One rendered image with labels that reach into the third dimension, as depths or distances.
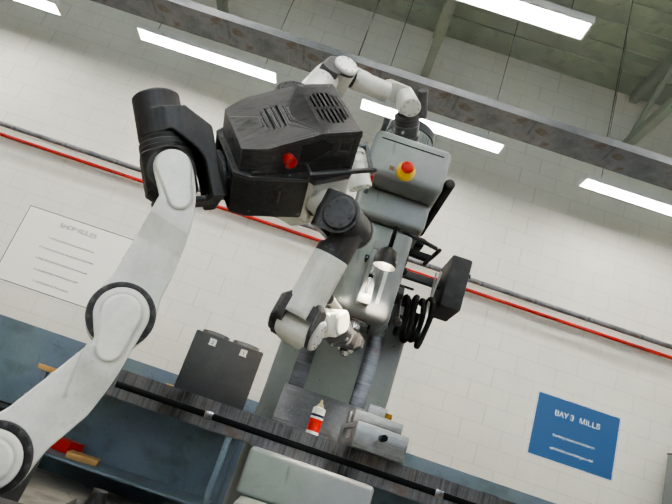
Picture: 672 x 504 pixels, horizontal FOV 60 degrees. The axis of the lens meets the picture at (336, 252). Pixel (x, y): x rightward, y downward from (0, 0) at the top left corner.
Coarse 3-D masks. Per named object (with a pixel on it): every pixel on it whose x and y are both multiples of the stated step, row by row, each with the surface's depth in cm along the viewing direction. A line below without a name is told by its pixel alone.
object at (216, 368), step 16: (208, 336) 182; (224, 336) 185; (192, 352) 179; (208, 352) 180; (224, 352) 181; (240, 352) 182; (256, 352) 183; (192, 368) 178; (208, 368) 179; (224, 368) 180; (240, 368) 181; (256, 368) 182; (176, 384) 176; (192, 384) 177; (208, 384) 178; (224, 384) 179; (240, 384) 180; (224, 400) 177; (240, 400) 178
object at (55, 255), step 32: (32, 224) 623; (64, 224) 626; (32, 256) 612; (64, 256) 615; (96, 256) 618; (32, 288) 602; (64, 288) 605; (96, 288) 607; (544, 416) 604; (576, 416) 607; (608, 416) 610; (544, 448) 594; (576, 448) 597; (608, 448) 600; (608, 480) 590
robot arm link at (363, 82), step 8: (360, 72) 188; (368, 72) 190; (344, 80) 183; (352, 80) 187; (360, 80) 188; (368, 80) 188; (376, 80) 190; (384, 80) 192; (336, 88) 185; (344, 88) 186; (352, 88) 190; (360, 88) 189; (368, 88) 190; (376, 88) 190; (384, 88) 191; (376, 96) 192
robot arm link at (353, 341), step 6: (354, 330) 180; (348, 336) 175; (354, 336) 180; (360, 336) 182; (330, 342) 174; (336, 342) 173; (342, 342) 175; (348, 342) 178; (354, 342) 181; (360, 342) 181; (348, 348) 182; (354, 348) 181; (360, 348) 183
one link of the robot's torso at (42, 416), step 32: (128, 288) 123; (96, 320) 120; (128, 320) 121; (96, 352) 118; (128, 352) 121; (64, 384) 118; (96, 384) 119; (0, 416) 113; (32, 416) 115; (64, 416) 117; (32, 448) 113
